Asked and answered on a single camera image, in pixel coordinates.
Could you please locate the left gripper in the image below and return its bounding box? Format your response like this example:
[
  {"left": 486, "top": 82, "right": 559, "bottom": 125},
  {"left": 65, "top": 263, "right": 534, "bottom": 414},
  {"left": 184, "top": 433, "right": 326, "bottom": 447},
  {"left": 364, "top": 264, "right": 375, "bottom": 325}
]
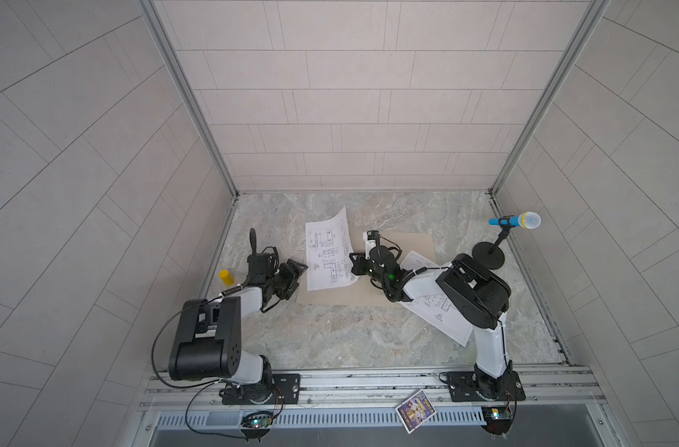
[{"left": 262, "top": 258, "right": 308, "bottom": 299}]

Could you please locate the beige paper folder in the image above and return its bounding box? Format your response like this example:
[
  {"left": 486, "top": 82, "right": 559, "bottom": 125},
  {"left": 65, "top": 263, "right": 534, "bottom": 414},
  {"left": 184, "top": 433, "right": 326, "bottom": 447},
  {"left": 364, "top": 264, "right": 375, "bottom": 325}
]
[{"left": 296, "top": 230, "right": 438, "bottom": 308}]

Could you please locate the drawing paper sheet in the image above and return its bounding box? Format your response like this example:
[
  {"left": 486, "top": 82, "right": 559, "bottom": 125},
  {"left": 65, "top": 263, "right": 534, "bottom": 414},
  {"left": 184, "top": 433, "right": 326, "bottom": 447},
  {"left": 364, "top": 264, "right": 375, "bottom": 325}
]
[
  {"left": 400, "top": 251, "right": 474, "bottom": 346},
  {"left": 305, "top": 208, "right": 357, "bottom": 292}
]

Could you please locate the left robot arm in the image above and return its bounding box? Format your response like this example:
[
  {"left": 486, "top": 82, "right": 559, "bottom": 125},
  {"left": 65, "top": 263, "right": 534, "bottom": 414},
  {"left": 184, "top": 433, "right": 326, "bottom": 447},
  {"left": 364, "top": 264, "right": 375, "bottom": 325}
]
[{"left": 168, "top": 249, "right": 308, "bottom": 404}]

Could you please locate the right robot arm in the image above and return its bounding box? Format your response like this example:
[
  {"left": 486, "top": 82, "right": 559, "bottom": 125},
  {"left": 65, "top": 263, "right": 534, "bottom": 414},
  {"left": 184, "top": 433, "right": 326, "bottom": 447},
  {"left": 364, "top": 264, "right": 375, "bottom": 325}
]
[{"left": 349, "top": 245, "right": 519, "bottom": 400}]

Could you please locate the yellow cylinder block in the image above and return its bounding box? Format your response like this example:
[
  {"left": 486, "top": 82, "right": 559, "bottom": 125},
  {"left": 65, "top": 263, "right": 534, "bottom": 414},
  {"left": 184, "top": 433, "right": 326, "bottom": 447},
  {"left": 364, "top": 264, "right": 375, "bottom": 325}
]
[{"left": 219, "top": 269, "right": 235, "bottom": 287}]

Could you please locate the left green circuit board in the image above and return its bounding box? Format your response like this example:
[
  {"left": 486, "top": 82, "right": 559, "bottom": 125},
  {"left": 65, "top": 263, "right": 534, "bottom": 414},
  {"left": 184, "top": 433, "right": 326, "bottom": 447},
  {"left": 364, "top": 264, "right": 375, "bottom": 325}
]
[{"left": 241, "top": 411, "right": 274, "bottom": 430}]

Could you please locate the colourful card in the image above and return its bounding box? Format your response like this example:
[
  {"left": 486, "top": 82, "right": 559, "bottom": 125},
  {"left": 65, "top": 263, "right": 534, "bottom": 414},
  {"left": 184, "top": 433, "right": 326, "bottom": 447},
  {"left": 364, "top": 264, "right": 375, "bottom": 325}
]
[{"left": 395, "top": 390, "right": 436, "bottom": 434}]

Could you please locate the blue yellow microphone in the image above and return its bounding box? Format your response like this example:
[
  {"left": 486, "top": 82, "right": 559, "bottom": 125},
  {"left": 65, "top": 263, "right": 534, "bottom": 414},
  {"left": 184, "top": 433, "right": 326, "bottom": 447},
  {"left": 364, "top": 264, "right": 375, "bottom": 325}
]
[{"left": 490, "top": 212, "right": 542, "bottom": 230}]

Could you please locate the right circuit board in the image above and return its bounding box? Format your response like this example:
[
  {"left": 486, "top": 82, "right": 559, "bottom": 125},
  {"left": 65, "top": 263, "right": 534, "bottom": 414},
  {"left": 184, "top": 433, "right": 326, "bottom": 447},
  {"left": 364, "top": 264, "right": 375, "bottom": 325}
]
[{"left": 481, "top": 406, "right": 514, "bottom": 435}]

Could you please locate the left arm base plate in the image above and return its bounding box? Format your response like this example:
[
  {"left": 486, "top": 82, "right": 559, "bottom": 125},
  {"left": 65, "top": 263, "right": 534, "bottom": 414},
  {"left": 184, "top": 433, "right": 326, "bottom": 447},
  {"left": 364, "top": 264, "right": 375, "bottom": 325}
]
[{"left": 219, "top": 374, "right": 302, "bottom": 405}]

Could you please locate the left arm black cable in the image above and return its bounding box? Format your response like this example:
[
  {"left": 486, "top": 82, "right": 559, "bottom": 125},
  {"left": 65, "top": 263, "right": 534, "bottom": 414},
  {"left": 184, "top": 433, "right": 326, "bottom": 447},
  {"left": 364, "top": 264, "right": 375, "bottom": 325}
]
[{"left": 150, "top": 295, "right": 229, "bottom": 390}]

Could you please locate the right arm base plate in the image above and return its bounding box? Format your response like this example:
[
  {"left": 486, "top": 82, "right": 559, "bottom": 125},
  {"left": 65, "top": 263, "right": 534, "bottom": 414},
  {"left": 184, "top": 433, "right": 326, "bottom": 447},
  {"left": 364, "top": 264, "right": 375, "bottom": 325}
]
[{"left": 442, "top": 369, "right": 526, "bottom": 402}]

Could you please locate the aluminium rail frame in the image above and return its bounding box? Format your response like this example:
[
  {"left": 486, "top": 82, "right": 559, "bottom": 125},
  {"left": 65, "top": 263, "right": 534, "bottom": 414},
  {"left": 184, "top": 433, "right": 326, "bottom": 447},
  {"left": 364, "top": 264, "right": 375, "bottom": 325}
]
[{"left": 135, "top": 364, "right": 609, "bottom": 415}]

